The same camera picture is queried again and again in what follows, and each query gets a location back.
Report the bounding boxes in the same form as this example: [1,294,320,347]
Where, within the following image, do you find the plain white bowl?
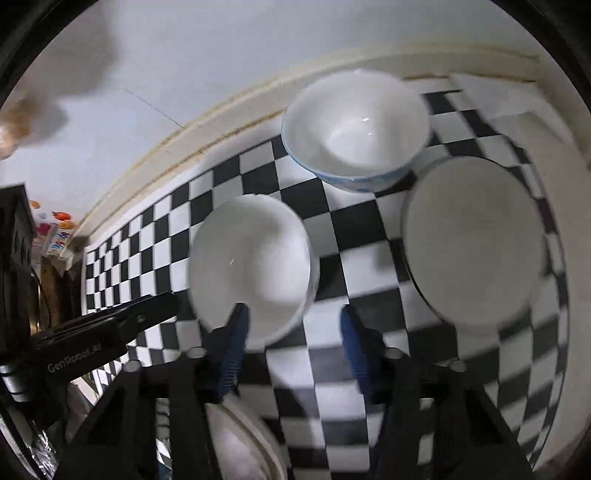
[187,194,320,351]

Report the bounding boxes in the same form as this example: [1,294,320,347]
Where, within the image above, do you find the white bowl blue flowers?
[280,69,432,193]

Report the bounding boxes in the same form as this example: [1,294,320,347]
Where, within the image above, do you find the white plate blue leaves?
[206,393,287,480]

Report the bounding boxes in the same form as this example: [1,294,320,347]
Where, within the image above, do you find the white round plate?
[401,156,546,330]

